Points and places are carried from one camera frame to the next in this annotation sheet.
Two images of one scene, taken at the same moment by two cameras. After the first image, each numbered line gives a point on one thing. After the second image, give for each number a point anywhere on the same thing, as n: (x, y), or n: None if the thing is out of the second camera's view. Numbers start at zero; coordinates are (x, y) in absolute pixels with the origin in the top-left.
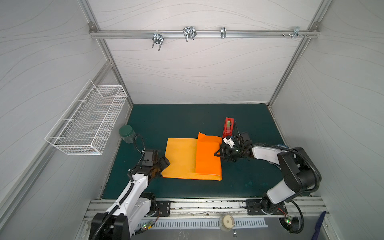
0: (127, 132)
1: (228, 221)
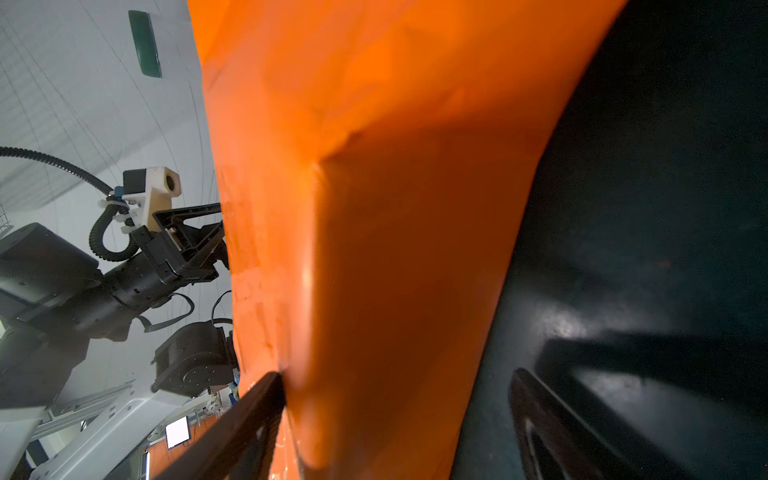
0: (145, 43)
1: None
